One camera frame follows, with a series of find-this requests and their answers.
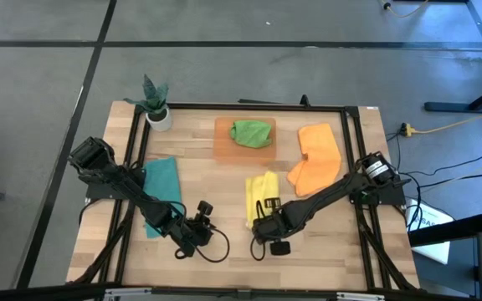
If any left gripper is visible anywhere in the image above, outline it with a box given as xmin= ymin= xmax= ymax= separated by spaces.
xmin=167 ymin=200 xmax=215 ymax=260

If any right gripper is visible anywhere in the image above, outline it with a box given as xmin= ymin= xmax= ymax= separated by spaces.
xmin=251 ymin=196 xmax=297 ymax=258

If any yellow microfiber towel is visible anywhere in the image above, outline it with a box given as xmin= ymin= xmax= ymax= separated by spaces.
xmin=244 ymin=171 xmax=282 ymax=230

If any orange translucent plastic basket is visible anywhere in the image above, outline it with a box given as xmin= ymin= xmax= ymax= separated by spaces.
xmin=213 ymin=116 xmax=278 ymax=166

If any green microfiber towel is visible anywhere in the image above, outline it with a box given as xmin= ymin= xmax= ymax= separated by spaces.
xmin=229 ymin=120 xmax=274 ymax=150

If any teal microfiber towel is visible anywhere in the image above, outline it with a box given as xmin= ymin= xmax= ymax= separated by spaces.
xmin=142 ymin=156 xmax=183 ymax=239

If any orange microfiber towel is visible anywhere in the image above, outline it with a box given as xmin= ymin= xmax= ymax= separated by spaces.
xmin=287 ymin=122 xmax=343 ymax=198

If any snake plant in white pot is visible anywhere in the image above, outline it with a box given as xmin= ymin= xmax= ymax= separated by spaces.
xmin=123 ymin=74 xmax=174 ymax=133

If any black desk edge bar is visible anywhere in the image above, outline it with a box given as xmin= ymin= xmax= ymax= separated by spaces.
xmin=408 ymin=211 xmax=482 ymax=247

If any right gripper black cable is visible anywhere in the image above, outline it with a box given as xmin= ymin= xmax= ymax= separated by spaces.
xmin=249 ymin=199 xmax=268 ymax=263

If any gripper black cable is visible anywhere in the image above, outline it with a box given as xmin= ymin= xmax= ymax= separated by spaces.
xmin=249 ymin=199 xmax=268 ymax=263
xmin=194 ymin=227 xmax=231 ymax=264

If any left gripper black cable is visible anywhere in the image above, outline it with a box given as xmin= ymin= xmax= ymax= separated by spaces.
xmin=194 ymin=227 xmax=231 ymax=264

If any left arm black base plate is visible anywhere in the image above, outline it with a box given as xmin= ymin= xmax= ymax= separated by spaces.
xmin=78 ymin=166 xmax=146 ymax=201

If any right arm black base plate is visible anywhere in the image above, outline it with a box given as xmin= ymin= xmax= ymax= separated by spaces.
xmin=346 ymin=171 xmax=412 ymax=207

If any black metal table frame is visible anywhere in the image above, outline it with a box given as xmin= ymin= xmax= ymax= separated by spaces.
xmin=0 ymin=94 xmax=482 ymax=301

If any yellow extension cord with plug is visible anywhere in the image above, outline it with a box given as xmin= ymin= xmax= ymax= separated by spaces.
xmin=399 ymin=104 xmax=482 ymax=137

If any black floor cable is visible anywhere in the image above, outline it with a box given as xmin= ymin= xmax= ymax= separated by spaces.
xmin=385 ymin=125 xmax=482 ymax=235

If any black desk leg frame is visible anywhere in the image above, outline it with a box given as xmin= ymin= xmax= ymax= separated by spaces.
xmin=423 ymin=0 xmax=482 ymax=114

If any yellow hanging cable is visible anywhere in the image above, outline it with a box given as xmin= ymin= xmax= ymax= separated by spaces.
xmin=377 ymin=0 xmax=431 ymax=19

